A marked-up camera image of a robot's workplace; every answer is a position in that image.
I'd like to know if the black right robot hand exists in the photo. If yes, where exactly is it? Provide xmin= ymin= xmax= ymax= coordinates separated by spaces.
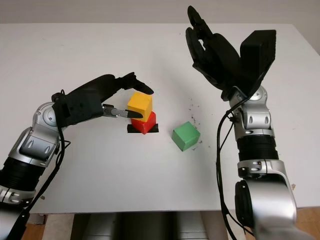
xmin=185 ymin=5 xmax=251 ymax=95

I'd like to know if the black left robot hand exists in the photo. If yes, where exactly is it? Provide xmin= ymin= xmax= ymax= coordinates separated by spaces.
xmin=63 ymin=72 xmax=155 ymax=120

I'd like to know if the yellow wooden block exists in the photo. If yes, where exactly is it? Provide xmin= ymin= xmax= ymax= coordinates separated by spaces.
xmin=127 ymin=91 xmax=153 ymax=123

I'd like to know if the red wooden block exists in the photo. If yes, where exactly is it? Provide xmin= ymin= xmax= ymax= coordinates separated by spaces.
xmin=131 ymin=111 xmax=157 ymax=135

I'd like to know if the green wooden block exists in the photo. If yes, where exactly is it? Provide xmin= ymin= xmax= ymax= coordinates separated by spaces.
xmin=171 ymin=121 xmax=201 ymax=152

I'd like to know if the black tape mark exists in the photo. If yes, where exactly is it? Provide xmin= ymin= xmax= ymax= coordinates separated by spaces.
xmin=126 ymin=123 xmax=160 ymax=134

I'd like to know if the white table leg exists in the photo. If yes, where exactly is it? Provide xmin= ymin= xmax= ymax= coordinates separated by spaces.
xmin=199 ymin=212 xmax=227 ymax=240
xmin=46 ymin=213 xmax=76 ymax=240

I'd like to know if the dark grey robot body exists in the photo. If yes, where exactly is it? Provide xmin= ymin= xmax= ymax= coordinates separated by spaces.
xmin=81 ymin=212 xmax=208 ymax=240

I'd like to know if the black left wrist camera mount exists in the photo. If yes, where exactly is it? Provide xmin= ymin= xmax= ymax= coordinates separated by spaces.
xmin=51 ymin=92 xmax=104 ymax=129

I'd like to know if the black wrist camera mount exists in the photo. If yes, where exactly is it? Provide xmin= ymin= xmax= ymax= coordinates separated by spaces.
xmin=51 ymin=92 xmax=104 ymax=129
xmin=232 ymin=29 xmax=277 ymax=98

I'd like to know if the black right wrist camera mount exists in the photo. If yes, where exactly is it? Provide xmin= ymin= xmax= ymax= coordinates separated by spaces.
xmin=232 ymin=29 xmax=277 ymax=98

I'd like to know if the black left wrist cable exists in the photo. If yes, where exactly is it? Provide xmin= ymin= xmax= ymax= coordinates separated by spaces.
xmin=4 ymin=89 xmax=72 ymax=240

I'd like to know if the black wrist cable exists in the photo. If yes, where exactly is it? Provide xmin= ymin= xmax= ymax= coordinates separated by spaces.
xmin=215 ymin=96 xmax=253 ymax=240
xmin=4 ymin=89 xmax=72 ymax=240

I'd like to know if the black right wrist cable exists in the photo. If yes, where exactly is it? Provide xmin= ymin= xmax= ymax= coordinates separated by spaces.
xmin=215 ymin=96 xmax=253 ymax=240

